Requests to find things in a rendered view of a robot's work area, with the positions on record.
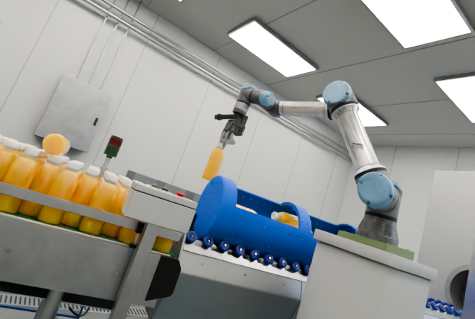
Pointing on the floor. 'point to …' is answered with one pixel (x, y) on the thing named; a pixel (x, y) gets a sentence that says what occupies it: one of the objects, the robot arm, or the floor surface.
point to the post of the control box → (134, 271)
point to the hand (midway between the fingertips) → (220, 145)
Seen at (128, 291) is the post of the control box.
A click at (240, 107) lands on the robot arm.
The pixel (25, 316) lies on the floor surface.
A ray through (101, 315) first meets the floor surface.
